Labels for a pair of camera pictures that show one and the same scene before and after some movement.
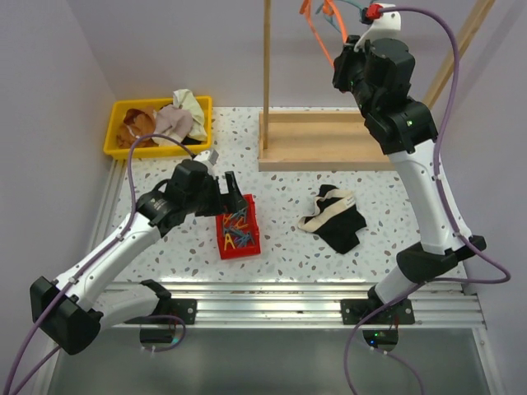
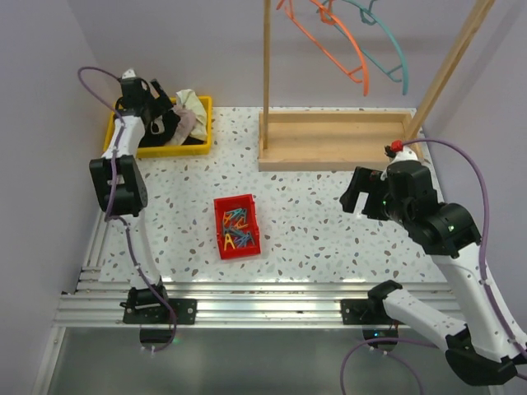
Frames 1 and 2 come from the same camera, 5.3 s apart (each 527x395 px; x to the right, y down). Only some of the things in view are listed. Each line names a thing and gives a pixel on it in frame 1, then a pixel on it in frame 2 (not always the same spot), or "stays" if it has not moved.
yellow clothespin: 229,239 stays
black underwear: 336,218 → 160,128
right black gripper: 344,61 → 366,180
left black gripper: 230,202 → 161,104
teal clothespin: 241,211 stays
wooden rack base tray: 319,141 stays
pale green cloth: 185,99 stays
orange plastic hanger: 330,8 → 330,17
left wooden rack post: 265,72 stays
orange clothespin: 237,225 stays
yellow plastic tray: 205,104 stays
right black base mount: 353,310 stays
